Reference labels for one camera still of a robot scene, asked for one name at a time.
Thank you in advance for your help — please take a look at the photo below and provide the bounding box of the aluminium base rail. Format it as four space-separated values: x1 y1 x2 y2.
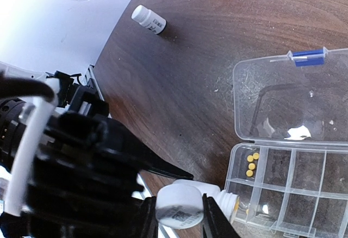
82 65 110 117

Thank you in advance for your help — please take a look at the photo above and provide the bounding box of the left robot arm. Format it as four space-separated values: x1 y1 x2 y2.
1 72 193 237

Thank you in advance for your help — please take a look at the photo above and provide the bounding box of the small white bottle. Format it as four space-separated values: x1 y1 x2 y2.
131 5 167 35
173 179 240 223

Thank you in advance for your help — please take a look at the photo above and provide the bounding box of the clear plastic pill organizer box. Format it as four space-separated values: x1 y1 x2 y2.
225 48 347 237

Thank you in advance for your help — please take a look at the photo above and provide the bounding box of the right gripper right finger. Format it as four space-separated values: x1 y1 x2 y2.
201 194 240 238

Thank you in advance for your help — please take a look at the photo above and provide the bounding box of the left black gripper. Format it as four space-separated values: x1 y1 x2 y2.
1 111 194 237

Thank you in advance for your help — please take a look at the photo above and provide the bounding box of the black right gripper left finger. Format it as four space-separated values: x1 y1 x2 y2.
135 196 158 238

